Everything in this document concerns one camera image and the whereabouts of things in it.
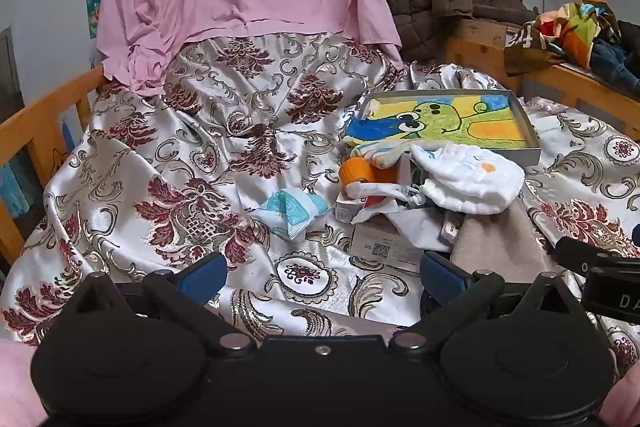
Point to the person's leg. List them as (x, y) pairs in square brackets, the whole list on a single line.
[(15, 387), (627, 402)]

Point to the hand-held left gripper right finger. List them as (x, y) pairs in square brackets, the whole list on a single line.
[(445, 277)]

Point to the grey box with cartoon drawing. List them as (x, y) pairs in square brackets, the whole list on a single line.
[(475, 127)]

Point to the blue white plastic packet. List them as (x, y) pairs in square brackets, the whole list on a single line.
[(290, 212)]

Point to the person's right leg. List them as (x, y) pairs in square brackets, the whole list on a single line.
[(627, 402)]

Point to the white orange carton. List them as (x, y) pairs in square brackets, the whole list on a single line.
[(385, 252)]

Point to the orange silicone cup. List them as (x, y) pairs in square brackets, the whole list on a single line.
[(355, 172)]

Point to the floral satin blanket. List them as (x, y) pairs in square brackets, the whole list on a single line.
[(200, 132)]

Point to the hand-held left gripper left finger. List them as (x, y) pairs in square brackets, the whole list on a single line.
[(202, 276)]

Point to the blue jeans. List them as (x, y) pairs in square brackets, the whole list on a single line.
[(615, 62)]

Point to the striped sock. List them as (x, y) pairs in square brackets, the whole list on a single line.
[(380, 154)]

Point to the person's left leg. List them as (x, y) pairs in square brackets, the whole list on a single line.
[(15, 387)]

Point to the wooden bed rail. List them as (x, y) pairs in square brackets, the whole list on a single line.
[(45, 107)]

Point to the multicoloured printed cloth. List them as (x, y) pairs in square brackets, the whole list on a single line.
[(575, 27)]

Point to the small white box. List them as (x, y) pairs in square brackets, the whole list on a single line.
[(347, 207)]

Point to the grey white face mask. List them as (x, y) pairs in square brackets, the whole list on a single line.
[(375, 191)]

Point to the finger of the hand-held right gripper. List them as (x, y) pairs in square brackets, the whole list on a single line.
[(636, 235)]

